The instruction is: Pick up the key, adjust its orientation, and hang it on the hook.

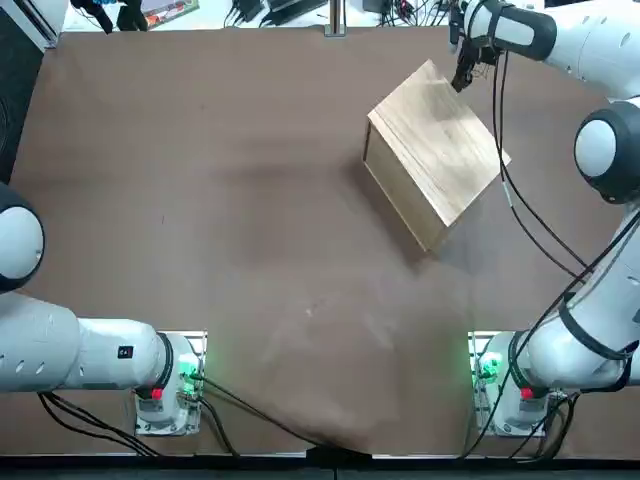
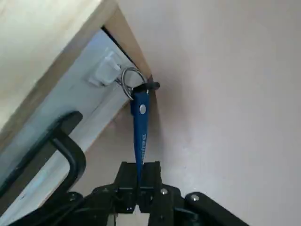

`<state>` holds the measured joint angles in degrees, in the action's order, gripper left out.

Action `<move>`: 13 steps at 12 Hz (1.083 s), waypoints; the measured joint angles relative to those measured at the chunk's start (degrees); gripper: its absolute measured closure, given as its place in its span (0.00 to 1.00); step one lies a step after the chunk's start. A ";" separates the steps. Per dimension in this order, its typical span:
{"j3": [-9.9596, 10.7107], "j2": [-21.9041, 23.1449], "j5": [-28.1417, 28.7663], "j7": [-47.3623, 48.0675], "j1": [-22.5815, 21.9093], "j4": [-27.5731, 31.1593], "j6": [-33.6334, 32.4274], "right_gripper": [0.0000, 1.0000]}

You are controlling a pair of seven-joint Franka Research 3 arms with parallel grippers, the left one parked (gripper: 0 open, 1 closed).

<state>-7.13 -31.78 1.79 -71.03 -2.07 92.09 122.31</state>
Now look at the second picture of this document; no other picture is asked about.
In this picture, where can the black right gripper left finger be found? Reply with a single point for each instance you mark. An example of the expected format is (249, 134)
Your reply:
(128, 174)

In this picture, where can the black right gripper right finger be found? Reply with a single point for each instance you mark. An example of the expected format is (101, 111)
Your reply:
(151, 174)

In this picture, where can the small clear adhesive hook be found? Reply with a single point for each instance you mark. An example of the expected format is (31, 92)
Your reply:
(103, 69)

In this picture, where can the light wooden drawer box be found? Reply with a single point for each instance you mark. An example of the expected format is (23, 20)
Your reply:
(47, 35)

